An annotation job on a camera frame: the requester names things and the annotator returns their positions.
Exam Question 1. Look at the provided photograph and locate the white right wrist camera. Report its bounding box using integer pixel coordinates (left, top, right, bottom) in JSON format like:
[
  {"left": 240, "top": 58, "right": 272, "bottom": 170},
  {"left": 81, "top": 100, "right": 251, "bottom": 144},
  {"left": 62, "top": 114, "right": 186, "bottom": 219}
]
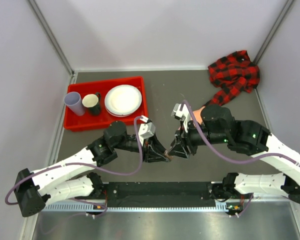
[{"left": 171, "top": 103, "right": 191, "bottom": 133}]

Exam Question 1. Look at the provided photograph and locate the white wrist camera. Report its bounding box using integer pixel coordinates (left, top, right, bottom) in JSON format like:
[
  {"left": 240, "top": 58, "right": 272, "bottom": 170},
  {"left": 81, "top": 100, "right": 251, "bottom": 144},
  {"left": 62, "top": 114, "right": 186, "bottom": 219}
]
[
  {"left": 171, "top": 103, "right": 191, "bottom": 133},
  {"left": 138, "top": 115, "right": 156, "bottom": 142}
]

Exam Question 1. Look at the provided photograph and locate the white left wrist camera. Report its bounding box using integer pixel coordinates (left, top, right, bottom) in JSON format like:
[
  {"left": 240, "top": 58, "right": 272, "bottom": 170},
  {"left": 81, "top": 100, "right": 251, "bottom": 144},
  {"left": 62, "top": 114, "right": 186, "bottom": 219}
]
[{"left": 138, "top": 115, "right": 156, "bottom": 142}]

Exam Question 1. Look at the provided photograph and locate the dark green mug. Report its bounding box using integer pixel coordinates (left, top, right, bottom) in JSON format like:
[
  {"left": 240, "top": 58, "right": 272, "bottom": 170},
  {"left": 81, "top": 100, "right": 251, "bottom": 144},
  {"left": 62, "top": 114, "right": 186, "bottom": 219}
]
[{"left": 82, "top": 92, "right": 101, "bottom": 116}]

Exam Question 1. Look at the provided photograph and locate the red black plaid shirt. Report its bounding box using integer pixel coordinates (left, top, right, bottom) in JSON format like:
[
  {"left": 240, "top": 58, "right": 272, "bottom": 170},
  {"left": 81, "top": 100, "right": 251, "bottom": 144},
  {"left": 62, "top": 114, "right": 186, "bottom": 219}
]
[{"left": 204, "top": 50, "right": 261, "bottom": 107}]

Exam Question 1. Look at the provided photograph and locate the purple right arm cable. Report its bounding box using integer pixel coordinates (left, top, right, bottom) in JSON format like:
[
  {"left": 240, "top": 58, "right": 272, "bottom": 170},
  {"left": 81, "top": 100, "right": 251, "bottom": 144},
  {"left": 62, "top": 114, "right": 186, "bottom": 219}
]
[{"left": 179, "top": 99, "right": 300, "bottom": 217}]

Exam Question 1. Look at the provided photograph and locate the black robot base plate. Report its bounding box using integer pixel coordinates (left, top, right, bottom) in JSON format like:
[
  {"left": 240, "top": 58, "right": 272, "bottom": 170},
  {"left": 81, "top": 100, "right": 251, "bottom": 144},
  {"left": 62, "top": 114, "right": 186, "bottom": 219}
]
[{"left": 105, "top": 182, "right": 216, "bottom": 208}]

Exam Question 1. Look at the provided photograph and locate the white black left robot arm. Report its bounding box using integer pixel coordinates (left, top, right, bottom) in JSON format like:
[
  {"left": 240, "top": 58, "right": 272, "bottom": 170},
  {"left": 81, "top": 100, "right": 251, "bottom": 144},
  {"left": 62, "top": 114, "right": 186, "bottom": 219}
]
[{"left": 13, "top": 121, "right": 171, "bottom": 218}]

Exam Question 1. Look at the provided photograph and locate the nail polish bottle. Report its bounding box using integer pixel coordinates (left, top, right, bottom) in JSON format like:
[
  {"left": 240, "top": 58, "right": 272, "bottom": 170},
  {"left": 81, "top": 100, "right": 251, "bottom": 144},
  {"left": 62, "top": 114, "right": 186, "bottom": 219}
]
[{"left": 164, "top": 150, "right": 173, "bottom": 162}]

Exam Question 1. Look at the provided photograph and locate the grey slotted cable duct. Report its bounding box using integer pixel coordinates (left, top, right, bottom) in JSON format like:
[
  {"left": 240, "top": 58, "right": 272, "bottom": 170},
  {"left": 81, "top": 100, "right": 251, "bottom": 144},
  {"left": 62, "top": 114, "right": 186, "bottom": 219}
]
[{"left": 39, "top": 199, "right": 243, "bottom": 213}]

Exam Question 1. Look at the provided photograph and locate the white paper plate stack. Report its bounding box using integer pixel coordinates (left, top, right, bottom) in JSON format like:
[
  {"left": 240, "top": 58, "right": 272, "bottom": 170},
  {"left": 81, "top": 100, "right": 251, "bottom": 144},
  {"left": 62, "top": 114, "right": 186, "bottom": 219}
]
[{"left": 104, "top": 84, "right": 143, "bottom": 117}]

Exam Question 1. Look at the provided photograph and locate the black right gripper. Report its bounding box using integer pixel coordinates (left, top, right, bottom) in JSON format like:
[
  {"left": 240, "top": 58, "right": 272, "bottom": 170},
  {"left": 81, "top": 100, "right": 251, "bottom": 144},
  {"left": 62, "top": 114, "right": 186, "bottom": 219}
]
[{"left": 167, "top": 119, "right": 229, "bottom": 159}]

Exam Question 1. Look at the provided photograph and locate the lilac plastic cup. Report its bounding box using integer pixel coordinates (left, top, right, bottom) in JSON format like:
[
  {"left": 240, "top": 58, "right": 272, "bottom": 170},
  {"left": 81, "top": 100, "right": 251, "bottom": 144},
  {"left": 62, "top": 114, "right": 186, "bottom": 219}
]
[{"left": 63, "top": 91, "right": 86, "bottom": 116}]

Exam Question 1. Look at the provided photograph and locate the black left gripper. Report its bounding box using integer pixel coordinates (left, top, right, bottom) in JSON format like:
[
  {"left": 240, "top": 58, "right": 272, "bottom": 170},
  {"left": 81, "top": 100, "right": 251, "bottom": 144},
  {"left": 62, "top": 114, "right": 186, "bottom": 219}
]
[{"left": 113, "top": 132, "right": 170, "bottom": 163}]

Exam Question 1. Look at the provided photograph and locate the mannequin hand with nails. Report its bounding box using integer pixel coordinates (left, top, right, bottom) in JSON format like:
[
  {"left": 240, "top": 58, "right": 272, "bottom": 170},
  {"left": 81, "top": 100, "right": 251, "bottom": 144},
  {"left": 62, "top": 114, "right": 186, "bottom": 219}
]
[{"left": 193, "top": 106, "right": 205, "bottom": 125}]

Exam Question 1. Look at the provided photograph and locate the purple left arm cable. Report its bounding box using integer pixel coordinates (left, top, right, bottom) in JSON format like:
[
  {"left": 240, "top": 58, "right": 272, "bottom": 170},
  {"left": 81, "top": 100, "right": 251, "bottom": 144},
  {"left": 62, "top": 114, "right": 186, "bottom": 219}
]
[{"left": 5, "top": 115, "right": 151, "bottom": 218}]

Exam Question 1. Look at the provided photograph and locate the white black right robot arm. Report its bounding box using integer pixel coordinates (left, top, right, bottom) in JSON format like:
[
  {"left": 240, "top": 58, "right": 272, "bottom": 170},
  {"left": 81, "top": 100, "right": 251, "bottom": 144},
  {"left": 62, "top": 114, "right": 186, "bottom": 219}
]
[{"left": 168, "top": 104, "right": 300, "bottom": 204}]

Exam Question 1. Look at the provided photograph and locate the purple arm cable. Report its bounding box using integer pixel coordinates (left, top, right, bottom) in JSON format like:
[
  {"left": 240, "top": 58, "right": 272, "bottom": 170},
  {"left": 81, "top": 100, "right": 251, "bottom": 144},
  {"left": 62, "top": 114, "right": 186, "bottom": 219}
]
[
  {"left": 179, "top": 99, "right": 300, "bottom": 217},
  {"left": 5, "top": 115, "right": 151, "bottom": 218}
]

